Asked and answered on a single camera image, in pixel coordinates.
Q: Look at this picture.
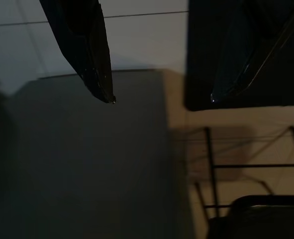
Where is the black folding chair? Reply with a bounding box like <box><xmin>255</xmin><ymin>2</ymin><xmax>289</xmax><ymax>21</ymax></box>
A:
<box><xmin>194</xmin><ymin>125</ymin><xmax>294</xmax><ymax>239</ymax></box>

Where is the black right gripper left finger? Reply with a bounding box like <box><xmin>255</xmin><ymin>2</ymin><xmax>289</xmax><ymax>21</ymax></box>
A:
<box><xmin>39</xmin><ymin>0</ymin><xmax>116</xmax><ymax>104</ymax></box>

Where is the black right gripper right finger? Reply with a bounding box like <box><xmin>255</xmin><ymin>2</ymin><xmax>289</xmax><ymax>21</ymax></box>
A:
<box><xmin>210</xmin><ymin>0</ymin><xmax>294</xmax><ymax>103</ymax></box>

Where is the black floor mat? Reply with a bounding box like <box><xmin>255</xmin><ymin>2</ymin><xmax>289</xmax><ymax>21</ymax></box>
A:
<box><xmin>185</xmin><ymin>0</ymin><xmax>294</xmax><ymax>112</ymax></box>

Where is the grey steel fridge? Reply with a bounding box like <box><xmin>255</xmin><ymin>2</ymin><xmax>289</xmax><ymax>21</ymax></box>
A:
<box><xmin>4</xmin><ymin>69</ymin><xmax>196</xmax><ymax>239</ymax></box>

